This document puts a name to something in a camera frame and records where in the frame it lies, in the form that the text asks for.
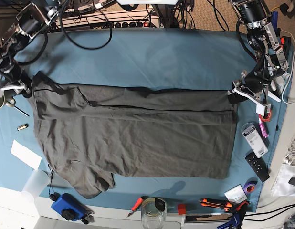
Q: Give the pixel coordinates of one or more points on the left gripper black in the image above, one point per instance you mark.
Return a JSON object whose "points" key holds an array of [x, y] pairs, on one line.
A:
{"points": [[250, 87]]}

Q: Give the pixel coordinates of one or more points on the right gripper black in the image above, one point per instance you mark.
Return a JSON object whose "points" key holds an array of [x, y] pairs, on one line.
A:
{"points": [[13, 77]]}

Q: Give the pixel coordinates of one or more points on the dark grey T-shirt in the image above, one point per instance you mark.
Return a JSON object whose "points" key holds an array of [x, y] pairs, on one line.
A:
{"points": [[89, 133]]}

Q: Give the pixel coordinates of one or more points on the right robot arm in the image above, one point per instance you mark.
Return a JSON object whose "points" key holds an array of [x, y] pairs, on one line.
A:
{"points": [[32, 20]]}

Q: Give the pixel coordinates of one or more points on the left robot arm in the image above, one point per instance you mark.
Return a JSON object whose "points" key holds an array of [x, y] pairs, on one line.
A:
{"points": [[258, 38]]}

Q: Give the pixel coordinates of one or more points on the red tape roll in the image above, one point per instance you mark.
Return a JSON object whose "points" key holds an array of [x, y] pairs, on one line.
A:
{"points": [[267, 117]]}

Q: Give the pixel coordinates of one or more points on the white rolled paper tube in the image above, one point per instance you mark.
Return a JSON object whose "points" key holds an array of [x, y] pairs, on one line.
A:
{"points": [[273, 86]]}

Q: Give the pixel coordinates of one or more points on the clear plastic bit case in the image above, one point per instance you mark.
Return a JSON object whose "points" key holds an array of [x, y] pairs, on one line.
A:
{"points": [[253, 138]]}

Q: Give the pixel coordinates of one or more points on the pink glue tube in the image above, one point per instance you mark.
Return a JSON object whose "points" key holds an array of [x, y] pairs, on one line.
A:
{"points": [[262, 127]]}

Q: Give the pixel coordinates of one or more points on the small AA battery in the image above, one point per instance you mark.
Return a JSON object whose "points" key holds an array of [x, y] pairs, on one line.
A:
{"points": [[21, 127]]}

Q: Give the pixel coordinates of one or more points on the black remote control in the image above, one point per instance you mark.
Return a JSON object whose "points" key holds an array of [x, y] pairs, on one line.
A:
{"points": [[259, 166]]}

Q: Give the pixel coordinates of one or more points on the white paper card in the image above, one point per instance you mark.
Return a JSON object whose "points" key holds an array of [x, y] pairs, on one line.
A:
{"points": [[24, 154]]}

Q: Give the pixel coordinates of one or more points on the orange black clamp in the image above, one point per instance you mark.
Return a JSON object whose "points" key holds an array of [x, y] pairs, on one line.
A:
{"points": [[286, 43]]}

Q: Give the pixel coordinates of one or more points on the purple tape roll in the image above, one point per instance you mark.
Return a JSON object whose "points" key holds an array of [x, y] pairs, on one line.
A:
{"points": [[249, 187]]}

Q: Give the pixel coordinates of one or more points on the white small card box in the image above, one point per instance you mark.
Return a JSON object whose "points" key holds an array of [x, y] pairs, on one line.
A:
{"points": [[236, 195]]}

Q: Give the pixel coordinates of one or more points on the translucent plastic cup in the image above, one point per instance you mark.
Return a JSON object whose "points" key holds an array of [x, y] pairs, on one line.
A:
{"points": [[36, 183]]}

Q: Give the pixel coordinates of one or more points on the orange black utility knife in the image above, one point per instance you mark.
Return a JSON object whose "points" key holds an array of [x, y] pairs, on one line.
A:
{"points": [[215, 203]]}

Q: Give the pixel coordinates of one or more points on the blue black bar clamp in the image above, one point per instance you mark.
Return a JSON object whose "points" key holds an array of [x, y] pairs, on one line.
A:
{"points": [[237, 217]]}

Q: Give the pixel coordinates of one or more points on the small red cube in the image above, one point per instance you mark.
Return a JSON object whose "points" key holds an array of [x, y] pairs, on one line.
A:
{"points": [[181, 209]]}

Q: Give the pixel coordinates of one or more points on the black power strip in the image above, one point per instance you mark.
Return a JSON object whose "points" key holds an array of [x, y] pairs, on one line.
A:
{"points": [[137, 24]]}

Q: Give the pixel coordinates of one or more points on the blue box with knob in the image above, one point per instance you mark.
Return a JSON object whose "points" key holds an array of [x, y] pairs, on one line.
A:
{"points": [[69, 208]]}

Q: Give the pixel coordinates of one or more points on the clear drinking glass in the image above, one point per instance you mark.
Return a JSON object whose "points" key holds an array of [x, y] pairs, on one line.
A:
{"points": [[153, 213]]}

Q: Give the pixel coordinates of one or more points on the keys with padlock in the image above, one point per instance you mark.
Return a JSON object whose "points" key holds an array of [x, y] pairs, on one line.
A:
{"points": [[88, 217]]}

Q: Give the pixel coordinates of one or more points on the red handled screwdriver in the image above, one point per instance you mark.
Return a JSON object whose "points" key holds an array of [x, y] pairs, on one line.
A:
{"points": [[137, 205]]}

